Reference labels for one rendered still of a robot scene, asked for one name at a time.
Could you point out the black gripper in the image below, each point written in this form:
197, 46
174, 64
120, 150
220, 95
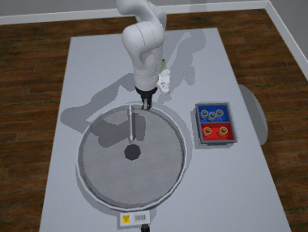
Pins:
146, 97

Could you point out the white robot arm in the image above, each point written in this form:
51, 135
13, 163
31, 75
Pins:
142, 39

